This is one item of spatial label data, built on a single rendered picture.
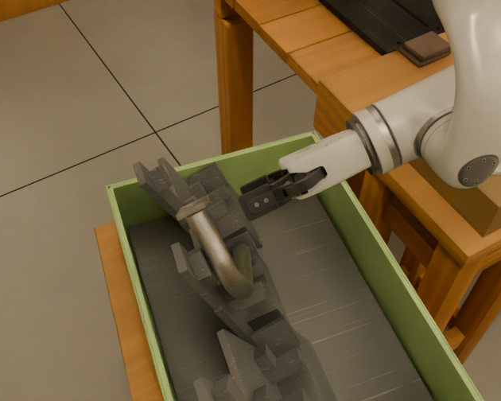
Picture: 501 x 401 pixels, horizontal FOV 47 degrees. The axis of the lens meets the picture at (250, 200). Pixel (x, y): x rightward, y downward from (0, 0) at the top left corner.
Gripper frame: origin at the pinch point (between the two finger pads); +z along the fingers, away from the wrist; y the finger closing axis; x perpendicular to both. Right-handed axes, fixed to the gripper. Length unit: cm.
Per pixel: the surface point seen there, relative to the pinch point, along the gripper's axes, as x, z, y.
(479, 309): 63, -36, -75
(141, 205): -3.2, 21.9, -36.9
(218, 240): 2.8, 5.9, 0.5
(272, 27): -27, -19, -83
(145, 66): -52, 32, -214
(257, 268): 13.1, 5.3, -18.9
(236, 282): 9.0, 6.4, -0.5
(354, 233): 18.1, -12.1, -31.6
